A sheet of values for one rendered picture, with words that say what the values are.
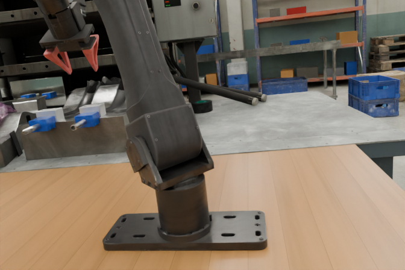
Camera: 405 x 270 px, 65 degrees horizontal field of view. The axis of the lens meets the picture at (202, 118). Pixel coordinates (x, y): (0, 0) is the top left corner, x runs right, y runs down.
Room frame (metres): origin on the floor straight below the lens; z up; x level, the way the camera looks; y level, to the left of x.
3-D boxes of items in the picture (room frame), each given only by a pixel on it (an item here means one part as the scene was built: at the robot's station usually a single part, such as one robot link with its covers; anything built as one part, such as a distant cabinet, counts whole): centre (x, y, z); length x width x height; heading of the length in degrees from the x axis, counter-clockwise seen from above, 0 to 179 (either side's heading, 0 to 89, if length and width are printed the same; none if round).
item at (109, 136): (0.99, 0.30, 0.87); 0.50 x 0.26 x 0.14; 176
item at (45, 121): (0.72, 0.38, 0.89); 0.13 x 0.05 x 0.05; 175
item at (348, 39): (6.53, -2.27, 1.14); 2.06 x 0.65 x 2.27; 75
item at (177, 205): (0.36, 0.04, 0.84); 0.20 x 0.07 x 0.08; 81
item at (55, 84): (1.83, 0.78, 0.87); 0.50 x 0.27 x 0.17; 176
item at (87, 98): (0.98, 0.31, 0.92); 0.35 x 0.16 x 0.09; 176
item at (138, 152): (0.37, 0.04, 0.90); 0.09 x 0.06 x 0.06; 128
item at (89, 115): (0.72, 0.27, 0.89); 0.13 x 0.05 x 0.05; 176
